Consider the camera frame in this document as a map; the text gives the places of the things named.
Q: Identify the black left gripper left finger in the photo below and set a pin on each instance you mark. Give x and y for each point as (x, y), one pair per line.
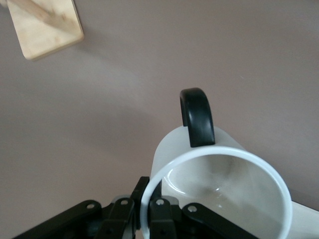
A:
(74, 219)

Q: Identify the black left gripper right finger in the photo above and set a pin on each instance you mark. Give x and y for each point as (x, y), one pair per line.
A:
(169, 224)

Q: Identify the wooden cup rack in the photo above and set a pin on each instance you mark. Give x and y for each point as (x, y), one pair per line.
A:
(45, 30)

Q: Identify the cream plastic tray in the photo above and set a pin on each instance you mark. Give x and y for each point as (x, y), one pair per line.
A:
(309, 224)

